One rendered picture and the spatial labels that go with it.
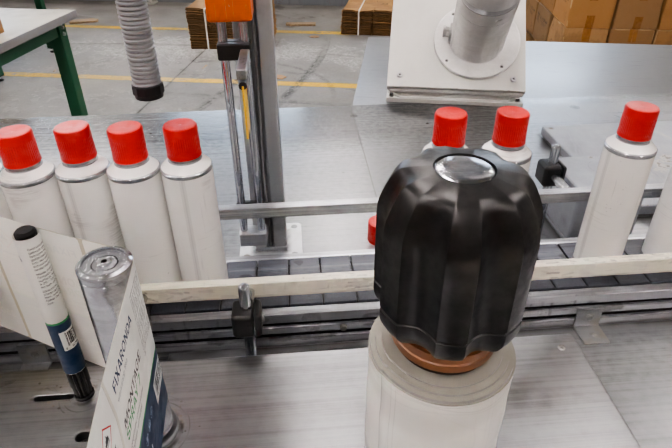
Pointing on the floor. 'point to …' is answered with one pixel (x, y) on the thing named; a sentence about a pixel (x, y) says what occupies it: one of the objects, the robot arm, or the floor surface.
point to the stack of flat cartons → (200, 31)
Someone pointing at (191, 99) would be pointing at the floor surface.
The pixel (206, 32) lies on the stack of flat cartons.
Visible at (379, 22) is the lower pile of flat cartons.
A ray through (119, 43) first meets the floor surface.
